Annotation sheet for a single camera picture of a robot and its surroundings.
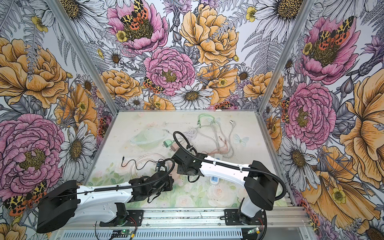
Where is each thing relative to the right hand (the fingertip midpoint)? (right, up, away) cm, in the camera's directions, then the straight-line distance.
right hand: (184, 173), depth 81 cm
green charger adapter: (-13, +14, +19) cm, 27 cm away
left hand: (-7, -7, +3) cm, 10 cm away
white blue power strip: (+17, -5, +3) cm, 18 cm away
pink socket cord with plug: (-30, +3, +13) cm, 33 cm away
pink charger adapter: (-8, +11, +17) cm, 22 cm away
